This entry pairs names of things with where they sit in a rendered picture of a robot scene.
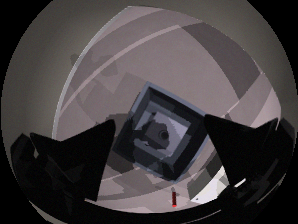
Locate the dark red peg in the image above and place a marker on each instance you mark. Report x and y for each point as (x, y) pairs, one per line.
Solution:
(174, 200)

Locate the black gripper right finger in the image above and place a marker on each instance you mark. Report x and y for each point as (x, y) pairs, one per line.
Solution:
(238, 145)

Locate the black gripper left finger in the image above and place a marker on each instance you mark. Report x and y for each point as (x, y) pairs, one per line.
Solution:
(80, 158)

